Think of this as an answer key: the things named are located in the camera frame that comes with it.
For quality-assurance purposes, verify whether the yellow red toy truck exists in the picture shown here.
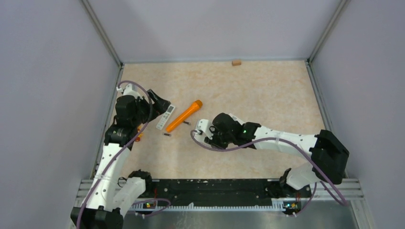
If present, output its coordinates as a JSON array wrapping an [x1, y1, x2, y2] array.
[[135, 125, 143, 142]]

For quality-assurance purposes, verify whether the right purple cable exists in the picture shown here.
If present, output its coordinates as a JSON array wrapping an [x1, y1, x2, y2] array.
[[190, 129, 349, 208]]

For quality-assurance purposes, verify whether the white slotted cable duct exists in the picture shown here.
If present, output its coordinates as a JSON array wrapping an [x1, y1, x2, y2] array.
[[128, 200, 301, 212]]

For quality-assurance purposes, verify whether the small brown wooden block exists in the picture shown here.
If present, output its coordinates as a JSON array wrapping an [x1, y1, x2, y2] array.
[[231, 60, 242, 66]]

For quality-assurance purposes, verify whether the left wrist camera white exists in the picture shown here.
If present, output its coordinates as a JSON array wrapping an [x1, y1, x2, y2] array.
[[116, 83, 143, 103]]

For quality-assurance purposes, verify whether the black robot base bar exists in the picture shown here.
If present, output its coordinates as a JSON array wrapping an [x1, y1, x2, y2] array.
[[140, 179, 311, 207]]

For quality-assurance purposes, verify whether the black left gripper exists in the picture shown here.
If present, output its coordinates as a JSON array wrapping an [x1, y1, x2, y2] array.
[[132, 89, 170, 126]]

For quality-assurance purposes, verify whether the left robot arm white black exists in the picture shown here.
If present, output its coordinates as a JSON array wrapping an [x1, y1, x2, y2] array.
[[71, 89, 171, 229]]

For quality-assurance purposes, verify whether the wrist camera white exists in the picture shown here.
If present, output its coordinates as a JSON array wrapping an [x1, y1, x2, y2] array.
[[194, 119, 213, 142], [116, 83, 143, 103]]

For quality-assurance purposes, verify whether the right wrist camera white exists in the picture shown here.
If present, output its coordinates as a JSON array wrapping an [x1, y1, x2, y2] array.
[[194, 119, 213, 142]]

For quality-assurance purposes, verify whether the small white remote control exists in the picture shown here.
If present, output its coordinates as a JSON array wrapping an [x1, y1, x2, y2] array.
[[156, 105, 176, 130]]

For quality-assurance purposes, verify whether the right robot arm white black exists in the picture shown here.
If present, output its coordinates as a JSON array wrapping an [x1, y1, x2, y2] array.
[[196, 113, 350, 197]]

